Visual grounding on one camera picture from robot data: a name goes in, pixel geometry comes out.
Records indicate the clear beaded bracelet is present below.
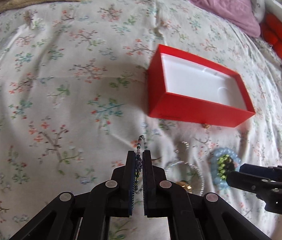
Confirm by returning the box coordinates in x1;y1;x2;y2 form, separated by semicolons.
165;160;205;197

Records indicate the small gold earring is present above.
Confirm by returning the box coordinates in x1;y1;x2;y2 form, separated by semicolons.
202;124;211;129

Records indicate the gold bangle with charm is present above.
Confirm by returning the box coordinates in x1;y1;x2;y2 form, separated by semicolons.
176;180;192;193

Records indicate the floral white bedspread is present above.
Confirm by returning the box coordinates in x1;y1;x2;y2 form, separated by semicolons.
0;0;282;239

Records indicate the black bead cluster ornament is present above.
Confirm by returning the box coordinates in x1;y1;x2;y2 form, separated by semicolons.
225;160;236;173

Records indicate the red open cardboard box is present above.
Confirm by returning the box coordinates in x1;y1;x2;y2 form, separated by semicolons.
147;44;255;127

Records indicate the orange plush toy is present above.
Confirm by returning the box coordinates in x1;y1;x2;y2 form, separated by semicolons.
260;13;282;60

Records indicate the light blue beaded bracelet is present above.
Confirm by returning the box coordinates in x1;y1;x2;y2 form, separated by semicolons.
210;147;242;190

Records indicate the green beaded bracelet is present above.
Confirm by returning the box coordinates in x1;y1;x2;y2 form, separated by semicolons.
216;154;233;181

